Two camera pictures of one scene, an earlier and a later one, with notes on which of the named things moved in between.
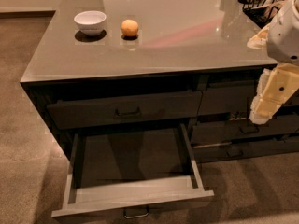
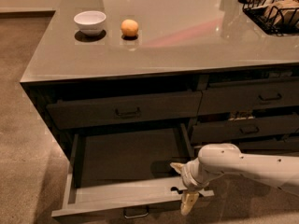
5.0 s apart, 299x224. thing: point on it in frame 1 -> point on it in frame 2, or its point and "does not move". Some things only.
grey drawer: [130, 171] does not move
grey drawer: [245, 150] does not move
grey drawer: [233, 130] does not move
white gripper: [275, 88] -> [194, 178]
